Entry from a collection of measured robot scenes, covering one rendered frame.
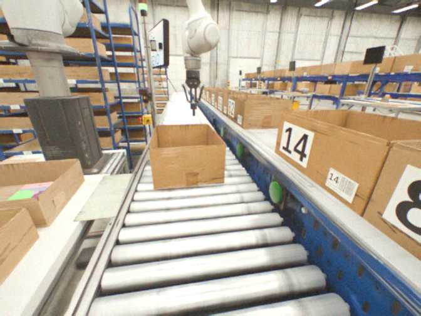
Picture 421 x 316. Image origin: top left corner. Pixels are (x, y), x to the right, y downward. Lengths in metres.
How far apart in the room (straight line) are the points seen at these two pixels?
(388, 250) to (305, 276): 0.17
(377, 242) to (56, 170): 1.01
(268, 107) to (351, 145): 0.73
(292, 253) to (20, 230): 0.66
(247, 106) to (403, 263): 0.91
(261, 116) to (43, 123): 1.05
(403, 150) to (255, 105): 0.81
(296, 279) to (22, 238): 0.64
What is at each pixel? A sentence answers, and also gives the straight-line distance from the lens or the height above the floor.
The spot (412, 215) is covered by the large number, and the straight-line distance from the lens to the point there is 0.46.
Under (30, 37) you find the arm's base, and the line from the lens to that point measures 1.01.
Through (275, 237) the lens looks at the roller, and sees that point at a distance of 0.60.
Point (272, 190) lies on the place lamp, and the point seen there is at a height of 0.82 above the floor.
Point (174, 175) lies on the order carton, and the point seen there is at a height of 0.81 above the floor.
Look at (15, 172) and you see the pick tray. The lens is 1.04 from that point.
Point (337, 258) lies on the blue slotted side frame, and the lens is 0.56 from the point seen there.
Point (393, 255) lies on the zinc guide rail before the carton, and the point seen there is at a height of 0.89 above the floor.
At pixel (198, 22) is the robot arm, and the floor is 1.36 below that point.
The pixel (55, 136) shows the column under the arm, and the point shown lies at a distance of 1.03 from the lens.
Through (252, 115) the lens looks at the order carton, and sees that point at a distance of 1.15.
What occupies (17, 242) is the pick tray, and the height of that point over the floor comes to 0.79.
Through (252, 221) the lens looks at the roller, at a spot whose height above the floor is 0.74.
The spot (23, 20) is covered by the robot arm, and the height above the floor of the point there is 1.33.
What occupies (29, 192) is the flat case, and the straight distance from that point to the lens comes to 0.90.
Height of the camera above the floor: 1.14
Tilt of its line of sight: 23 degrees down
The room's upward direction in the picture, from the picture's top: 1 degrees clockwise
